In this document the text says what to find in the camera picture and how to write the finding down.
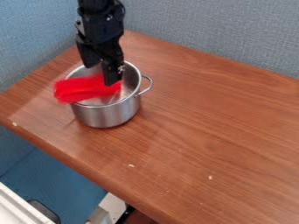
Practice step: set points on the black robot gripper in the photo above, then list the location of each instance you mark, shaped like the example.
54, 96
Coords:
101, 28

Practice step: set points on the red rectangular block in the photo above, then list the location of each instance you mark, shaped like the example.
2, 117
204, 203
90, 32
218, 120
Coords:
83, 88

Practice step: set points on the stainless steel pot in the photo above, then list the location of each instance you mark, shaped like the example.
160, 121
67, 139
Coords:
110, 111

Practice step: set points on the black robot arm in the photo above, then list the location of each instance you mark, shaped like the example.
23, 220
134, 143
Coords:
99, 4

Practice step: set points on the white appliance lower left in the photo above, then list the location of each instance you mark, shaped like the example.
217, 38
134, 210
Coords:
17, 211

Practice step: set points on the black table leg frame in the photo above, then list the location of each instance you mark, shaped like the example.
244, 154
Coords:
126, 216

